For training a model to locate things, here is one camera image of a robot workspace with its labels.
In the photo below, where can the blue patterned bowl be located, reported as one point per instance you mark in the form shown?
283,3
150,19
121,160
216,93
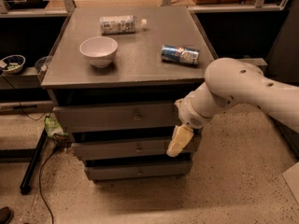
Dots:
12,64

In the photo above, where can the grey top drawer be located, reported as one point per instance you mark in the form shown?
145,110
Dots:
93,118

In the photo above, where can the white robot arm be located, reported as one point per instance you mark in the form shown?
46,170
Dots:
229,82

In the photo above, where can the green snack bag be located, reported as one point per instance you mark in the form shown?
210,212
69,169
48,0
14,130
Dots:
52,126

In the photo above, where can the grey drawer cabinet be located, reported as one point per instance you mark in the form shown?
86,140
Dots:
137,75

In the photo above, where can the small clear cup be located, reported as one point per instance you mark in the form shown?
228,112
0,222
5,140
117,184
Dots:
43,64

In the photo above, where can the grey middle drawer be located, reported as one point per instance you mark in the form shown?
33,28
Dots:
101,150

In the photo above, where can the grey side shelf block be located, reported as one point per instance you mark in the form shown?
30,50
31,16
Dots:
259,62

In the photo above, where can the white ceramic bowl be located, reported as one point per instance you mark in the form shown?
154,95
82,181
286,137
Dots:
99,51

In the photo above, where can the black metal table leg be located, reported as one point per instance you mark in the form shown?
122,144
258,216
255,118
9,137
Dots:
25,184

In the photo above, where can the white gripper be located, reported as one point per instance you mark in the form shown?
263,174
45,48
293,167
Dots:
189,113

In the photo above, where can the blue silver drink can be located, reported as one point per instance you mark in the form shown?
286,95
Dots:
180,55

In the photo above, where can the dark shoe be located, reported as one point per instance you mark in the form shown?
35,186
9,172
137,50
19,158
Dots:
6,214

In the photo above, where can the grey drawer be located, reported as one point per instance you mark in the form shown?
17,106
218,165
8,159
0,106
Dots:
101,150
138,170
93,118

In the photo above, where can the grey bottom drawer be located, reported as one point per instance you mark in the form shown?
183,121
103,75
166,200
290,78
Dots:
138,170

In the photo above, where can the plastic water bottle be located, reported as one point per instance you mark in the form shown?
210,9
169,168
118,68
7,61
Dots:
124,24

